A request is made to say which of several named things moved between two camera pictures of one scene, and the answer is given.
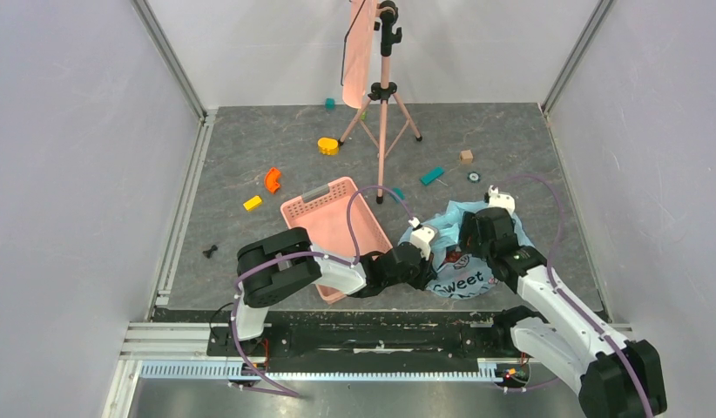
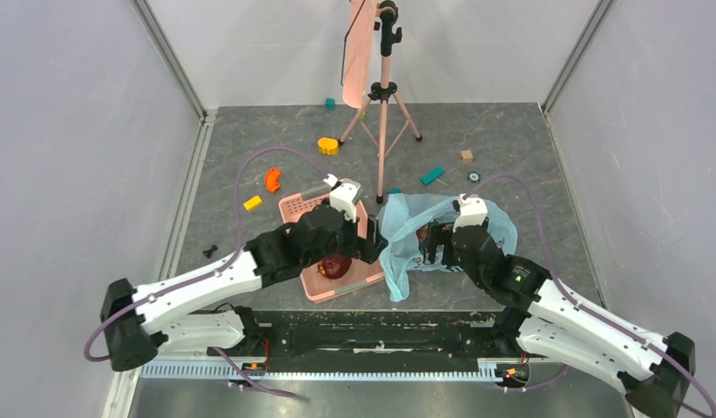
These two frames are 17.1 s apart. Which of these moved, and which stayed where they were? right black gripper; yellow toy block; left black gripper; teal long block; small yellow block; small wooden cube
Moved: right black gripper; left black gripper
Stayed: teal long block; small wooden cube; yellow toy block; small yellow block
